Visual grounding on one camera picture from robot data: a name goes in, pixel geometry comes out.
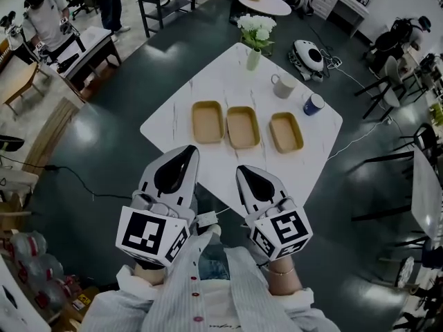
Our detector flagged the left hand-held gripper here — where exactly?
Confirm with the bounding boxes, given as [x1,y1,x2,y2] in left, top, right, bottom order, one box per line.
[116,145,201,268]

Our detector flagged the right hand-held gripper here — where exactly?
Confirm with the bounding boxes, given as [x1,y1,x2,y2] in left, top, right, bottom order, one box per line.
[235,165,314,261]

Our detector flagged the person's left forearm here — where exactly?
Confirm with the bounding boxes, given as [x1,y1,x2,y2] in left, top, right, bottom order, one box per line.
[133,259,168,287]

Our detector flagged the person's right forearm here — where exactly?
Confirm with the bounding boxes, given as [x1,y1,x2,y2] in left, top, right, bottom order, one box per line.
[266,256,302,296]

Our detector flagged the person's blue jeans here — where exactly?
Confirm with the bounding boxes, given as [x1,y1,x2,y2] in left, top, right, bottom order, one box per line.
[197,235,232,280]

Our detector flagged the blue striped mug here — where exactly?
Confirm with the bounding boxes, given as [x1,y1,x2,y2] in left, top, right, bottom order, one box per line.
[302,93,325,117]

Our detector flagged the pale grey mug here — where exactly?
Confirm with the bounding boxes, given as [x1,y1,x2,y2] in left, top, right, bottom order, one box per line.
[270,73,298,100]

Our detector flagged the person's striped white shirt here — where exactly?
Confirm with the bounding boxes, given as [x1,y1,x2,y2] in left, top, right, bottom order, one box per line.
[78,225,343,332]

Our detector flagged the wooden slat panel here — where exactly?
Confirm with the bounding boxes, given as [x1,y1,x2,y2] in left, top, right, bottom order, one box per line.
[23,97,81,176]

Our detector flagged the pale green vase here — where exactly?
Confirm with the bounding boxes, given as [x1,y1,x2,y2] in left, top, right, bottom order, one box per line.
[246,46,262,71]

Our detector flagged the white domed floor robot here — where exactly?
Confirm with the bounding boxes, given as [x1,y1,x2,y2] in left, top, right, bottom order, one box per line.
[288,39,327,82]

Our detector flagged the brown cardboard box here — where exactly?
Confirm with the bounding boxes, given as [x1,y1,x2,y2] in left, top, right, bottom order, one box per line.
[68,285,102,324]

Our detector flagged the light wooden chair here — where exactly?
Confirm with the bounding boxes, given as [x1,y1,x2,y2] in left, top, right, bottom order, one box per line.
[0,166,41,237]

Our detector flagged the clear plastic bag red stripes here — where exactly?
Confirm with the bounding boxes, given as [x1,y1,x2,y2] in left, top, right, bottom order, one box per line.
[10,230,48,266]
[24,254,65,290]
[34,278,75,311]

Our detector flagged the white desk brown sides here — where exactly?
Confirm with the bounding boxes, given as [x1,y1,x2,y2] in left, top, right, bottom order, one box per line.
[48,25,123,100]

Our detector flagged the white flower bouquet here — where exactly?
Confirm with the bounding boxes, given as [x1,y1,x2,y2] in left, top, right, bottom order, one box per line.
[237,13,278,50]

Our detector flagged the rectangular table black legs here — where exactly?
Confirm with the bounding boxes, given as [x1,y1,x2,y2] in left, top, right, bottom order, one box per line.
[410,146,443,242]

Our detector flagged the black chair white seat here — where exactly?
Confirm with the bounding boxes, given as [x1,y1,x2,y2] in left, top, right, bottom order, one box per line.
[354,55,409,121]

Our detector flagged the light wooden side table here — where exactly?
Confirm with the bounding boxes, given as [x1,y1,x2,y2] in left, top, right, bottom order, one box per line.
[0,60,50,117]

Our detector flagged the round white table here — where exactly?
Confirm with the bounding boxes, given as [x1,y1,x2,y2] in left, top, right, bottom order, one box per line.
[237,0,293,17]

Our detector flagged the white cabinet desk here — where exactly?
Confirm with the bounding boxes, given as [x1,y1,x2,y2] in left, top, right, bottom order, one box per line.
[314,0,370,38]

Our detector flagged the black cable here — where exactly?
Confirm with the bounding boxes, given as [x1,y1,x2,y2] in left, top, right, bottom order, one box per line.
[0,156,134,202]

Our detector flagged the thin gold bracelet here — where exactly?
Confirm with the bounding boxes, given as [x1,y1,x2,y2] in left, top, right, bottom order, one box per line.
[268,266,296,277]

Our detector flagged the white floor cable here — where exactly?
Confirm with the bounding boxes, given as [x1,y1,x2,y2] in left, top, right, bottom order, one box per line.
[327,114,394,161]

